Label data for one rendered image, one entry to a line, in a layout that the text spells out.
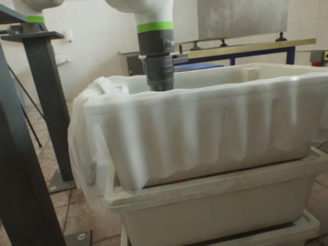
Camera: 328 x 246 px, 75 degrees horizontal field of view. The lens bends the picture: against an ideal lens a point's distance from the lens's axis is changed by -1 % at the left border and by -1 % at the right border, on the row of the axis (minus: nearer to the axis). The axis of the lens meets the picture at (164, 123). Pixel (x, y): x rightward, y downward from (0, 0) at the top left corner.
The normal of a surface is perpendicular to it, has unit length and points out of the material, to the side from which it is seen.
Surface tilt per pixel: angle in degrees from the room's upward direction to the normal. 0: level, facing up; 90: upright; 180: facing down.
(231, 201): 96
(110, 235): 0
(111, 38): 90
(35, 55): 90
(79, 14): 90
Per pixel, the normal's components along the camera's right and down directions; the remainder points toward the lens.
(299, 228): -0.11, -0.94
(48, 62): 0.26, 0.29
